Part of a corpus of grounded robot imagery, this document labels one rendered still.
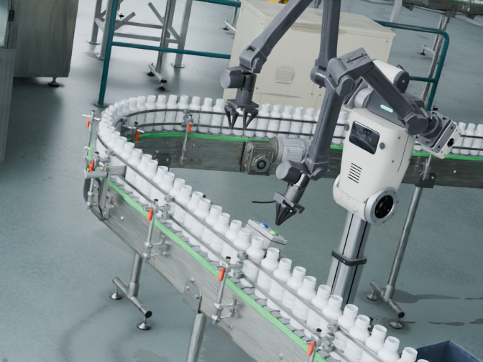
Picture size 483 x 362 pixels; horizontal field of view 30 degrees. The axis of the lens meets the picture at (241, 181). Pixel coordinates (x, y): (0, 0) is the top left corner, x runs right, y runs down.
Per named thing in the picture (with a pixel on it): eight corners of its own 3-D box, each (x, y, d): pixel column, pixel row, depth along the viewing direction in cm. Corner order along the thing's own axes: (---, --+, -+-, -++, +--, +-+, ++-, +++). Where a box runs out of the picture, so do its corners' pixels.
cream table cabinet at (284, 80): (330, 146, 794) (362, 14, 753) (360, 173, 740) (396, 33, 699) (212, 136, 755) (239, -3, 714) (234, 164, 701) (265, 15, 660)
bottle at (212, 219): (220, 253, 314) (228, 210, 308) (206, 255, 310) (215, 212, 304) (210, 245, 318) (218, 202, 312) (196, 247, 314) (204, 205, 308)
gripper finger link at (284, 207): (274, 225, 306) (287, 202, 305) (262, 217, 311) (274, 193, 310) (287, 230, 311) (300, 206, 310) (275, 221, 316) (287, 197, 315)
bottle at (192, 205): (185, 230, 326) (193, 188, 320) (200, 235, 324) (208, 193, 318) (179, 235, 320) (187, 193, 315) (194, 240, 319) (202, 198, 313)
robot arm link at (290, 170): (328, 171, 303) (318, 154, 308) (304, 161, 295) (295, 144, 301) (304, 195, 307) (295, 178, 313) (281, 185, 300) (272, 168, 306)
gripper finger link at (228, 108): (220, 126, 319) (224, 100, 316) (236, 125, 324) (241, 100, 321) (231, 132, 315) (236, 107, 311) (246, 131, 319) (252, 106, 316)
